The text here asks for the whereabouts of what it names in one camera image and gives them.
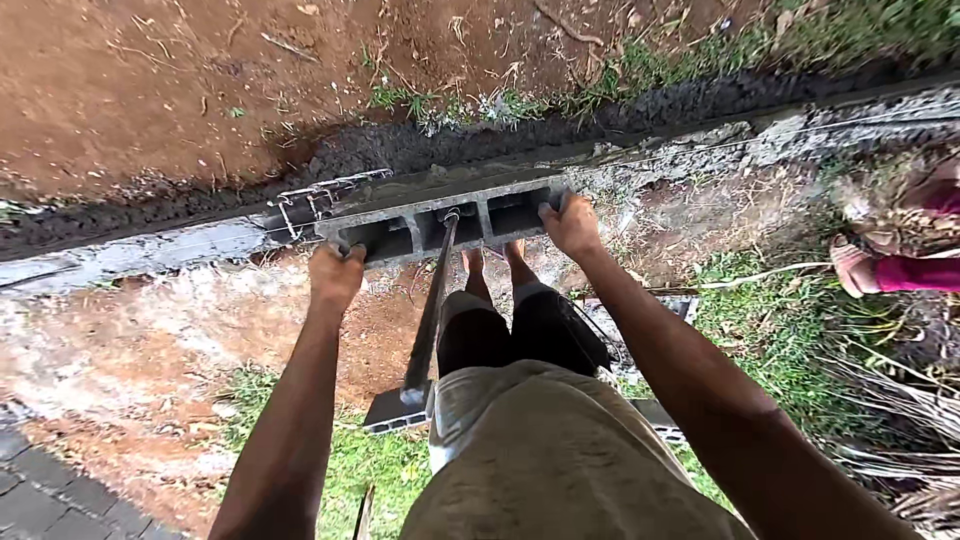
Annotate person's right hand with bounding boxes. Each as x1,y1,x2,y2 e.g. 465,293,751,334
538,189,603,262

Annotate person's left hand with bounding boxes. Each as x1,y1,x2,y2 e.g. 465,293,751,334
308,240,368,313

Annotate grey hollow concrete block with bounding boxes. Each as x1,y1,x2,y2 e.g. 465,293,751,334
314,175,573,270
363,381,436,436
627,397,688,444

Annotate person's left forearm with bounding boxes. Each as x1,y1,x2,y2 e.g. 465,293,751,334
207,301,348,540

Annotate person's right forearm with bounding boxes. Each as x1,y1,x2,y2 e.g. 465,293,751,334
576,243,925,540

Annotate rusty rebar cage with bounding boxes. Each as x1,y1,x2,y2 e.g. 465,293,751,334
267,168,394,242

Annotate dark long metal rod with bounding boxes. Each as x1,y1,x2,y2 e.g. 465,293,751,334
401,207,461,407

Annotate person's legs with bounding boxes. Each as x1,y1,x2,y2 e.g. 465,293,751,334
435,239,612,380

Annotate concrete foundation strip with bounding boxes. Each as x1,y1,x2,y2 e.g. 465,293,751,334
0,81,960,298

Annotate person's body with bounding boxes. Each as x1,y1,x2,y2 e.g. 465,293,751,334
399,358,759,540

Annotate green grass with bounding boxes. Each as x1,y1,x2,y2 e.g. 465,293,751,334
693,249,909,444

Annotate thin wooden stick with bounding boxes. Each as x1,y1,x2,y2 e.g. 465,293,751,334
353,483,376,540

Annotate pile of dry palm fronds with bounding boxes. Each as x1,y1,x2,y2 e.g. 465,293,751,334
813,337,960,540

